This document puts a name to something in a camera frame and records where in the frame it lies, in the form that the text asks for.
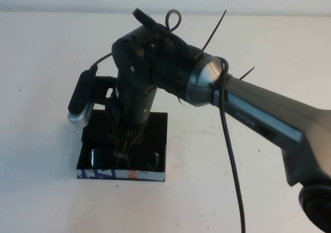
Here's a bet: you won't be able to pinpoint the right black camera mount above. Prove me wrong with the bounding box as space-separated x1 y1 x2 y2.
92 75 118 107

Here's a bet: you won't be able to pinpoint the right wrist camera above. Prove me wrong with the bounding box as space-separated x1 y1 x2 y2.
67 66 98 128

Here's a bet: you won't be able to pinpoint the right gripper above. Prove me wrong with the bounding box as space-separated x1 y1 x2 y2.
107 98 150 160

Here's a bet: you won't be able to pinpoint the black glasses case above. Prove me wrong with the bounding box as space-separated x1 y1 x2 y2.
77 110 169 183

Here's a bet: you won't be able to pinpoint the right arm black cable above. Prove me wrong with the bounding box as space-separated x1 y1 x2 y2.
89 9 246 233

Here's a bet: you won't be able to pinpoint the black framed glasses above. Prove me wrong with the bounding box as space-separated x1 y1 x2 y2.
88 148 160 171

